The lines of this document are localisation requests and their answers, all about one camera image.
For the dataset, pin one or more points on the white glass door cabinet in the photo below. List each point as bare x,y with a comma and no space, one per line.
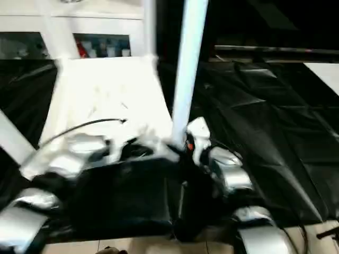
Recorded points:
79,24

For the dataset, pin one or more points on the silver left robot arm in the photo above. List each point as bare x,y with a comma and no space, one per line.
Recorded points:
69,159

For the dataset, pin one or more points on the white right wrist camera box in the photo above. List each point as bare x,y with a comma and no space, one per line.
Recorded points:
198,132

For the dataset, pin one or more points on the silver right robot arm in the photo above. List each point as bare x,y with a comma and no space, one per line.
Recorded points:
233,174

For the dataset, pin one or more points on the black table mat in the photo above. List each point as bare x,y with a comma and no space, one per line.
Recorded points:
265,121

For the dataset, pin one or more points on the white plastic table leg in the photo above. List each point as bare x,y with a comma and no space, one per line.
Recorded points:
186,63
13,137
57,29
150,26

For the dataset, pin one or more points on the black left robot foot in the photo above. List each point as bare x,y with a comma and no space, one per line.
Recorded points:
114,251

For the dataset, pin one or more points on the white plastic table top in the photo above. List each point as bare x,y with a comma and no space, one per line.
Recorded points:
106,90

